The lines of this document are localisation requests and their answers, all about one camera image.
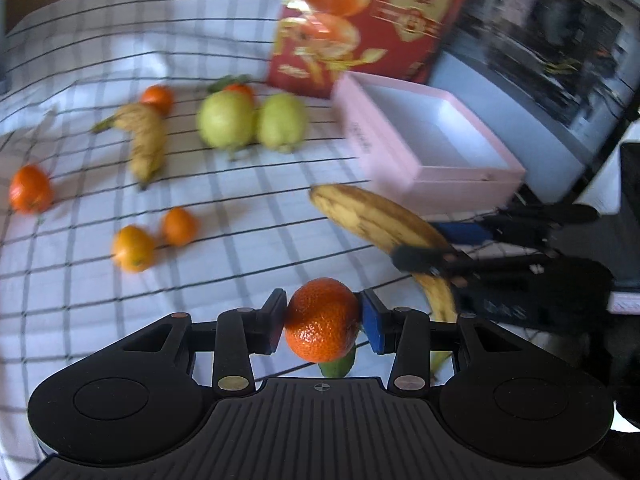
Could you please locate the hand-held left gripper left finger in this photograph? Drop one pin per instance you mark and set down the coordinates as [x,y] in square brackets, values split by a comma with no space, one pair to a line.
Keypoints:
[274,322]

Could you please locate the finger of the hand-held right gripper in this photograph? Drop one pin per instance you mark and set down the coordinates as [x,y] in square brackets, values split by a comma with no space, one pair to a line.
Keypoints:
[425,257]
[462,233]

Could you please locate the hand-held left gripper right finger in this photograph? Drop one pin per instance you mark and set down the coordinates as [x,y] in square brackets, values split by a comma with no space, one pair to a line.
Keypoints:
[372,325]

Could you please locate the mandarin with green leaf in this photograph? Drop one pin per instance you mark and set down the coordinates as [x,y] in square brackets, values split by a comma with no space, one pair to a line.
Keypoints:
[320,320]

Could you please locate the large spotted banana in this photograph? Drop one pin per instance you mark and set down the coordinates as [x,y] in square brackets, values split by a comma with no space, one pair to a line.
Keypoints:
[370,215]

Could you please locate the pink cardboard box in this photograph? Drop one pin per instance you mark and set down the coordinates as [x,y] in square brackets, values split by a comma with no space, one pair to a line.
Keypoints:
[390,160]

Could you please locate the small mandarin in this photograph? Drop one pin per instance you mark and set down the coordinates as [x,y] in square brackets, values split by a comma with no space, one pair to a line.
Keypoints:
[30,189]
[179,226]
[157,99]

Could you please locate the yellowish orange mandarin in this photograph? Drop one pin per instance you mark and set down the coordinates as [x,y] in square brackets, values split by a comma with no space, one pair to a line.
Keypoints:
[132,249]

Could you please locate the white checked tablecloth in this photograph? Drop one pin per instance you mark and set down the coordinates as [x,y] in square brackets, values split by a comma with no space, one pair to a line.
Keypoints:
[250,210]

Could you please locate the dark glass window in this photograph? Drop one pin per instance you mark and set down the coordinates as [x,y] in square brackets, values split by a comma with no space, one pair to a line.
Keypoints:
[540,60]

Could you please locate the small yellow banana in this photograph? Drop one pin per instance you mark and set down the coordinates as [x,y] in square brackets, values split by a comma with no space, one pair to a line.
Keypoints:
[145,145]

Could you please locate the red printed carton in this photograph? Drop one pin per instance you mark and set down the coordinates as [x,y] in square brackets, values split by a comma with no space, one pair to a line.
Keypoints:
[400,10]

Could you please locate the mandarin with leafy stem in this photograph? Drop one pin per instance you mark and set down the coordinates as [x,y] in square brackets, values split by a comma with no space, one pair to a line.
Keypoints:
[241,91]

